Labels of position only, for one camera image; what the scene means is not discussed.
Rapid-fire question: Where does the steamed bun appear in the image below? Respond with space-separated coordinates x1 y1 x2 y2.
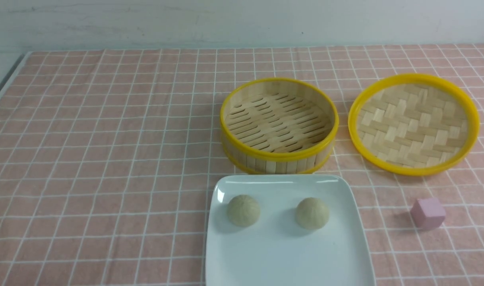
227 194 261 228
294 197 330 230

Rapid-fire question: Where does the white square plate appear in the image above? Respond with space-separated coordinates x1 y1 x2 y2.
205 174 377 286

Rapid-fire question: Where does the yellow rimmed bamboo steamer basket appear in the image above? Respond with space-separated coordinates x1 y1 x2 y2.
220 78 339 174

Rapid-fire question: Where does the pink checkered tablecloth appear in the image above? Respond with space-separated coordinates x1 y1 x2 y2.
0 44 484 286

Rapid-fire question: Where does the yellow rimmed woven steamer lid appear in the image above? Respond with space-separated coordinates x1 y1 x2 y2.
347 73 480 177

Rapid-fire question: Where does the pink cube block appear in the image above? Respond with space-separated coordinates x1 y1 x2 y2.
410 197 447 230

